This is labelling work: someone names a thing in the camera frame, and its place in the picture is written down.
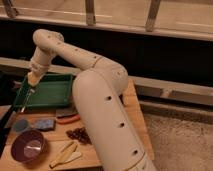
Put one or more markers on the green plastic tray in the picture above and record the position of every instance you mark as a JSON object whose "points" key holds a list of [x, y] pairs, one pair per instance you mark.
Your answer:
{"points": [[53, 91]]}

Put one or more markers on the purple bowl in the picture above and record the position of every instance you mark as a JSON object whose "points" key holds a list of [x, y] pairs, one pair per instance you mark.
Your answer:
{"points": [[27, 146]]}

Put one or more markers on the yellow wooden spatula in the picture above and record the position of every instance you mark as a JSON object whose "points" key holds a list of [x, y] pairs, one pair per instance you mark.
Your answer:
{"points": [[67, 154]]}

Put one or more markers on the grey brush block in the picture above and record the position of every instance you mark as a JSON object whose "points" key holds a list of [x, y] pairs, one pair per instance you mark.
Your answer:
{"points": [[65, 112]]}

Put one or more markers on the blue sponge block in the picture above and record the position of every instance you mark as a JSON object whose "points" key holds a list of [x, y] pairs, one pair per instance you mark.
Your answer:
{"points": [[45, 124]]}

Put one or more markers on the metal fork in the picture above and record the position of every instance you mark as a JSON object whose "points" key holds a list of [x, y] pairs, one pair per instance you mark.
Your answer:
{"points": [[29, 93]]}

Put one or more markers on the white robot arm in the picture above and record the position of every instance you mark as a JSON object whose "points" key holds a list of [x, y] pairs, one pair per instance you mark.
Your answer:
{"points": [[96, 91]]}

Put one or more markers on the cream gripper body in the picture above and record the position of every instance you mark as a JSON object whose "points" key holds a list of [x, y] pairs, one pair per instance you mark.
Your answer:
{"points": [[33, 78]]}

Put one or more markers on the wooden cutting board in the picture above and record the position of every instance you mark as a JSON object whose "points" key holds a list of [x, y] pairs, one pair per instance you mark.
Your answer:
{"points": [[57, 139]]}

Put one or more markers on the pile of brown beans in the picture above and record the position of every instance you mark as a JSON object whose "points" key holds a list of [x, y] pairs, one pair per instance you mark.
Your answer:
{"points": [[79, 134]]}

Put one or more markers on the blue round lid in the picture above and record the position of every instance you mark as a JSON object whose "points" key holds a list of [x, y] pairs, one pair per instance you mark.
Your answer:
{"points": [[21, 126]]}

